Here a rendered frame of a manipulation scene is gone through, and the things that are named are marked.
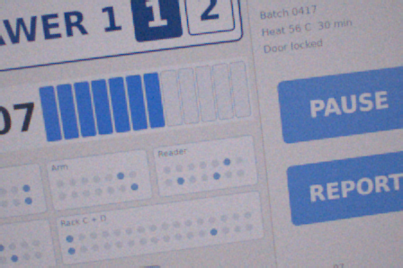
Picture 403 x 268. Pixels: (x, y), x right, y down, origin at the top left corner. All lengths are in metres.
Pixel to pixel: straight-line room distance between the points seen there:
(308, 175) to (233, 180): 0.05
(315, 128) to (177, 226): 0.12
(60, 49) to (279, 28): 0.15
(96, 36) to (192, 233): 0.15
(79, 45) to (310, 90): 0.16
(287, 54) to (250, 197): 0.10
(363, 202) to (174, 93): 0.16
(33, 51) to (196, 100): 0.12
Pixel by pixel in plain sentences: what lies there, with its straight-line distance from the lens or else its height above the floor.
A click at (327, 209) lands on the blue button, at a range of 0.28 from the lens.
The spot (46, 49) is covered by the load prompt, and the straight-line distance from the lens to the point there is 0.27.
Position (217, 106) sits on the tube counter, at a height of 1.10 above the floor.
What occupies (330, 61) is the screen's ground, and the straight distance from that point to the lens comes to 0.28.
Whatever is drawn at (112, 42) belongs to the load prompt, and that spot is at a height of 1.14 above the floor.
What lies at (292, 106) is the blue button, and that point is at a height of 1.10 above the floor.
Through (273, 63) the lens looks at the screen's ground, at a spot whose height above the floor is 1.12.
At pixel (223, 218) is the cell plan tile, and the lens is 0.27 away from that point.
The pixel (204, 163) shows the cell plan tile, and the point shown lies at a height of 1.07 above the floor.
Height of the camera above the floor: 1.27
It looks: 45 degrees down
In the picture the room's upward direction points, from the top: 6 degrees counter-clockwise
